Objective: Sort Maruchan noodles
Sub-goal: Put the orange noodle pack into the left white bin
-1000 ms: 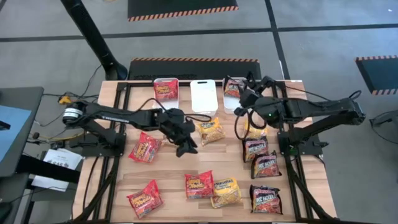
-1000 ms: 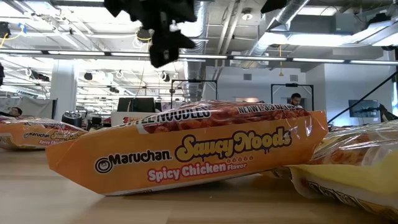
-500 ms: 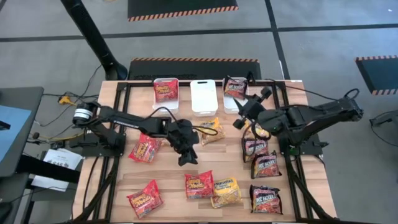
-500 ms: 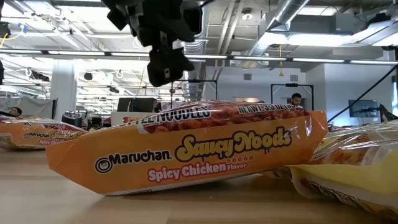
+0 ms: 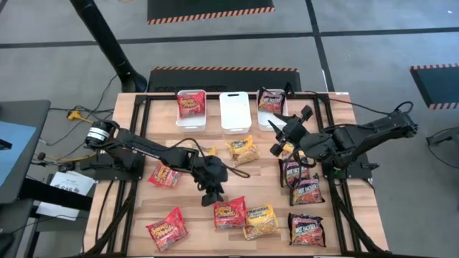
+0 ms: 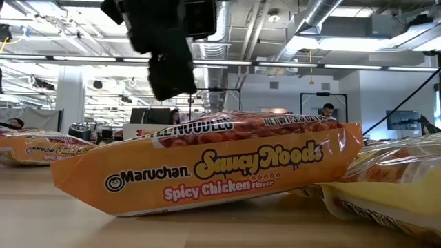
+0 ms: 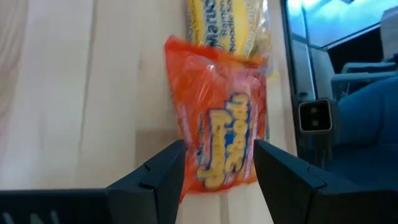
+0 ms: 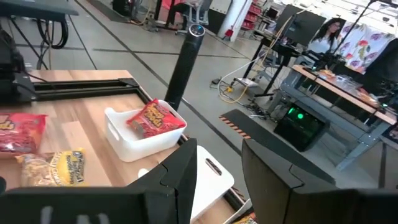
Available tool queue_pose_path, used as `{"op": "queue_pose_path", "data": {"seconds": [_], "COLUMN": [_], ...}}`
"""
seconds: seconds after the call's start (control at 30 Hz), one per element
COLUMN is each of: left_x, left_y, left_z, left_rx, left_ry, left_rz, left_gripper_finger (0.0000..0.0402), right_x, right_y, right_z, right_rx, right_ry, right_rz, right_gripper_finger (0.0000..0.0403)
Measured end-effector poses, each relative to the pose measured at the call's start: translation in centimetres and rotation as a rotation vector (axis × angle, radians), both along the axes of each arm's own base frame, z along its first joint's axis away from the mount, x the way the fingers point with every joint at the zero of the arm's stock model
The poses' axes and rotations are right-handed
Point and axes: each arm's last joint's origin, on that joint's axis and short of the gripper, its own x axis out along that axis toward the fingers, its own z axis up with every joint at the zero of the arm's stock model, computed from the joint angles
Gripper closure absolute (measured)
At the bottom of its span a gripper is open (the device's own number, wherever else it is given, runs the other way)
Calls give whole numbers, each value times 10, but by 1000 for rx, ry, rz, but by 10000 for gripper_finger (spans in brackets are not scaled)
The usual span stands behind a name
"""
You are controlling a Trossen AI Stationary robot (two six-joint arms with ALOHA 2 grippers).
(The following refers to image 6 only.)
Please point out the yellow Maruchan ramen packet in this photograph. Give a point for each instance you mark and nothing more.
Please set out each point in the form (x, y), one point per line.
(396, 193)

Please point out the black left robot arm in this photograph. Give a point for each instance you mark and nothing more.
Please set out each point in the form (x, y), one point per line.
(112, 10)

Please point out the silver ribbed ventilation duct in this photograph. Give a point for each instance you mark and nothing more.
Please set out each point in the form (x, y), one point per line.
(213, 51)
(320, 13)

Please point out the dark desk monitors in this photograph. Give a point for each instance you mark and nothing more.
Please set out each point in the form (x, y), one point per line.
(151, 116)

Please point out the dark wall monitor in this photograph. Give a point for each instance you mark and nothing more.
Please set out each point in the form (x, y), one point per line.
(403, 120)

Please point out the white structural column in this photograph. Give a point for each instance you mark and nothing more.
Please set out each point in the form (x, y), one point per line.
(70, 100)

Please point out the round ceiling detector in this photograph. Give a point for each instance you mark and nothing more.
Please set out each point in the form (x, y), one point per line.
(274, 16)

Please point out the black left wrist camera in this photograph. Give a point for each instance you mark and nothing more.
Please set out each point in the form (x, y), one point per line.
(203, 19)

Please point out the white ceiling strip light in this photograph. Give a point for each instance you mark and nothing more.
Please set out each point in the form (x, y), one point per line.
(287, 64)
(136, 60)
(351, 66)
(411, 69)
(24, 56)
(84, 59)
(224, 62)

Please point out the black round bin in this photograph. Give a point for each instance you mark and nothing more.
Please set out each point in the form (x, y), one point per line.
(79, 131)

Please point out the orange Saucy Noods noodle packet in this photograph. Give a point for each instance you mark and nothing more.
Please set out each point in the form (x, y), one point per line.
(41, 148)
(224, 165)

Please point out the grey partition panel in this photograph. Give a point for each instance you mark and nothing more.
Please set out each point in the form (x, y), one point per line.
(41, 118)

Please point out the grey wall vent grille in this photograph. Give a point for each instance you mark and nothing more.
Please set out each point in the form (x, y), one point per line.
(325, 86)
(274, 85)

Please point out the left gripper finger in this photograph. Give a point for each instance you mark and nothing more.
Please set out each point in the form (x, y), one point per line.
(172, 93)
(170, 72)

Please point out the black ceiling pendant fixture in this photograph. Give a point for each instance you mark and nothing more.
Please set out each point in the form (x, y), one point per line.
(4, 32)

